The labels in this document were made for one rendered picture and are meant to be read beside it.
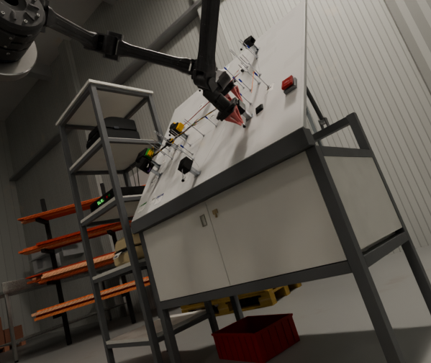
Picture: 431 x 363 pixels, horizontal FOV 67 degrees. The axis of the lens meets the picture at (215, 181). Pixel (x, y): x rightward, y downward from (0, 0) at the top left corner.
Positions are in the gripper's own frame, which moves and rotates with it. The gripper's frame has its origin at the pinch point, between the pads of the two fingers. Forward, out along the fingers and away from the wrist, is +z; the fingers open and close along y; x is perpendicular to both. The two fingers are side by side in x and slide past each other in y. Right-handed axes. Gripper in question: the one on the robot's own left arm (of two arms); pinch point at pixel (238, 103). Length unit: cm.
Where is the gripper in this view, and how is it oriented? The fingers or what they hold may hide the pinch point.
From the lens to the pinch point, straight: 152.6
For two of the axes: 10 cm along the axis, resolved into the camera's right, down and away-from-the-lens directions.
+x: -2.9, 4.3, -8.5
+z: 6.6, 7.4, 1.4
